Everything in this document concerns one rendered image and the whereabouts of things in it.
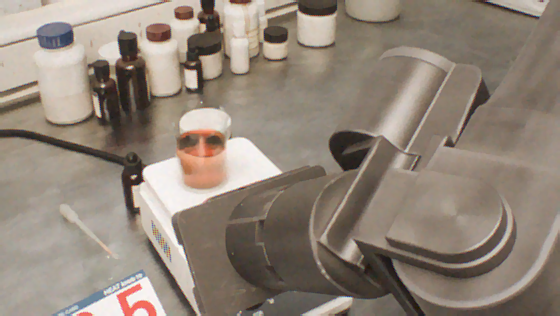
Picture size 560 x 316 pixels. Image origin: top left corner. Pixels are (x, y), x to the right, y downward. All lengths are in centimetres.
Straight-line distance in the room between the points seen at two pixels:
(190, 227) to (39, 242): 36
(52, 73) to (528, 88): 67
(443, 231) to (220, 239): 17
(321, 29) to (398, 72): 74
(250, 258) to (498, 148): 14
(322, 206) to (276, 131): 56
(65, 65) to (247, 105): 26
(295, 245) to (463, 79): 11
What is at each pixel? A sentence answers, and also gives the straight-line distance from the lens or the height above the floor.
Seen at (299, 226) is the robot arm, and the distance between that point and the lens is 27.
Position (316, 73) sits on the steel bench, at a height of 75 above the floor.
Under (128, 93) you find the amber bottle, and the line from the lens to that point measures 87.
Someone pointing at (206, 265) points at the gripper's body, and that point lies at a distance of 36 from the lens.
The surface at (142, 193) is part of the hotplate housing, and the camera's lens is 62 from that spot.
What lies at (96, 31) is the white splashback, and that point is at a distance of 99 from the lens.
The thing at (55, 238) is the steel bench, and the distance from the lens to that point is 70.
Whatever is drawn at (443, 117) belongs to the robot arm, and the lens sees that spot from 30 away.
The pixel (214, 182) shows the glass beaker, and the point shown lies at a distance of 57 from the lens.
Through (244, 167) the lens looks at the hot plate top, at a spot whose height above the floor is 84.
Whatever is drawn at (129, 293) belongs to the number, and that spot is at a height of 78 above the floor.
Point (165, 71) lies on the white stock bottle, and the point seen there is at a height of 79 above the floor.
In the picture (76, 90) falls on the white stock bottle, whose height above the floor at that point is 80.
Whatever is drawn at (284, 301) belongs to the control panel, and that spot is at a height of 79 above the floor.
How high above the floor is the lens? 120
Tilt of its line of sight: 32 degrees down
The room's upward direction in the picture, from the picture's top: 1 degrees counter-clockwise
